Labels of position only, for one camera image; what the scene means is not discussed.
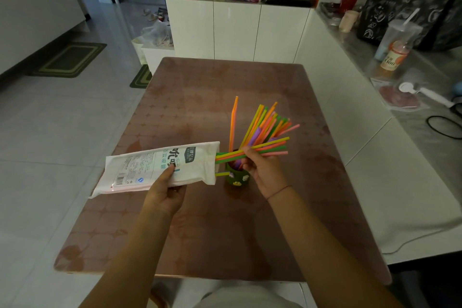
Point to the pair of slippers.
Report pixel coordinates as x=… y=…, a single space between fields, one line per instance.
x=151 y=14

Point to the bottle with orange label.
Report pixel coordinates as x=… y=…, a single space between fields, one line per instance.
x=393 y=57

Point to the single green straw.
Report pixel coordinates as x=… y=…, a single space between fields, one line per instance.
x=222 y=174

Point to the person's right hand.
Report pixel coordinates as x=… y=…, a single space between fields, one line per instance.
x=269 y=177

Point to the beige cup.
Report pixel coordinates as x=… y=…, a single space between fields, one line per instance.
x=348 y=21

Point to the white handheld device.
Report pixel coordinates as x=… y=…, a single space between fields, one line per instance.
x=426 y=93

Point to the clear bag with pink item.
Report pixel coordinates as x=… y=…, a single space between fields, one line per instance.
x=399 y=97

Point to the white bin with plastic bag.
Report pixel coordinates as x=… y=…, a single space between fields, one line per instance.
x=153 y=44

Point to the small green mat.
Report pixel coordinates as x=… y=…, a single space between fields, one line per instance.
x=142 y=77

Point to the person's left hand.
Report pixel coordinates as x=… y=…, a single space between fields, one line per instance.
x=162 y=197

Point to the green decorated cup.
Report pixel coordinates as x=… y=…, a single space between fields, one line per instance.
x=236 y=176

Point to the person's right forearm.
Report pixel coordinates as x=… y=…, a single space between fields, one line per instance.
x=317 y=253

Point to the large green doormat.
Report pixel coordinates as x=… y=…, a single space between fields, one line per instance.
x=68 y=59

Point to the clear plastic cup with straw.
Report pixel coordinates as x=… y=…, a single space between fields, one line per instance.
x=395 y=35

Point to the white counter cabinet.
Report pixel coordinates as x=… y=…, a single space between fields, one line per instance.
x=379 y=174

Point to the colourful straws standing in cup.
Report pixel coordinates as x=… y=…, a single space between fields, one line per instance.
x=260 y=127

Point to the black patterned bag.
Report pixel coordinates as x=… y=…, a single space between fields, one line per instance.
x=379 y=17
x=440 y=22

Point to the bunch of colourful straws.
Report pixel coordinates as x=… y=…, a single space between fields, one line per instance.
x=267 y=147

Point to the person's left thumb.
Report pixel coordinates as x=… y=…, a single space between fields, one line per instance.
x=168 y=176

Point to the thin wrist band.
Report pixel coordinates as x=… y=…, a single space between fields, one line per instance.
x=278 y=191

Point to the white plastic straw packet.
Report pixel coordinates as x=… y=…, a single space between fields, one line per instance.
x=151 y=168

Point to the glass tray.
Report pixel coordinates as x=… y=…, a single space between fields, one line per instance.
x=330 y=11

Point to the person's right thumb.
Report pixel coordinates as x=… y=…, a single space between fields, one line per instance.
x=248 y=165

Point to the person's left forearm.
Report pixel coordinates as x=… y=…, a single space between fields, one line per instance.
x=137 y=257

